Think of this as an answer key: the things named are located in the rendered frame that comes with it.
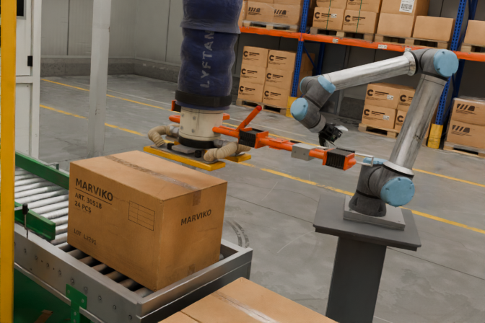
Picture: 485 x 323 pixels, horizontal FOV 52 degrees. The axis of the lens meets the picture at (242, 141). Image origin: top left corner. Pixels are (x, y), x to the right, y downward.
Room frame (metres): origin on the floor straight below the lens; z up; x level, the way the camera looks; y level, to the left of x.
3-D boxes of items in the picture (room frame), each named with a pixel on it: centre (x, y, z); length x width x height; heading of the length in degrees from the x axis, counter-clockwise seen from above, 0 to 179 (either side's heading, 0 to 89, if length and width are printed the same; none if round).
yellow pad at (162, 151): (1.91, 0.22, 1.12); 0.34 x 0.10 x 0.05; 59
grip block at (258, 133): (1.86, -0.04, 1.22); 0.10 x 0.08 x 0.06; 149
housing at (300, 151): (1.75, -0.22, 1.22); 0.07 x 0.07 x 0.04; 59
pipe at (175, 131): (1.99, 0.18, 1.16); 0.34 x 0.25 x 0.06; 59
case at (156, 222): (2.15, 0.40, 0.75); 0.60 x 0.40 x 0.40; 55
